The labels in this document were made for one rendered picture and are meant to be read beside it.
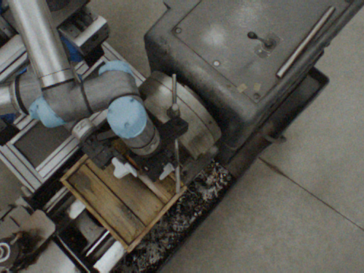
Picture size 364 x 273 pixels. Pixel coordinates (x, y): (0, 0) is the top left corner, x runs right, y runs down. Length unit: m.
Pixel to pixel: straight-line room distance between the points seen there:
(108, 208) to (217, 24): 0.76
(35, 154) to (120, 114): 1.59
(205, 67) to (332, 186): 1.48
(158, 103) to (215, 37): 0.27
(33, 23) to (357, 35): 2.28
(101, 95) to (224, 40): 0.53
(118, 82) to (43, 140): 1.53
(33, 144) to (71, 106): 1.51
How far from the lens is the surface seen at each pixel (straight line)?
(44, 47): 0.94
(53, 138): 2.40
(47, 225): 1.50
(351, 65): 2.82
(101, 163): 1.38
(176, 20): 1.35
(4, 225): 1.60
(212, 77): 1.28
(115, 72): 0.93
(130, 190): 1.59
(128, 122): 0.84
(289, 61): 1.31
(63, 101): 0.93
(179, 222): 1.86
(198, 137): 1.30
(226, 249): 2.47
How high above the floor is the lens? 2.46
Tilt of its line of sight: 73 degrees down
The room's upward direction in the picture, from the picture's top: 8 degrees counter-clockwise
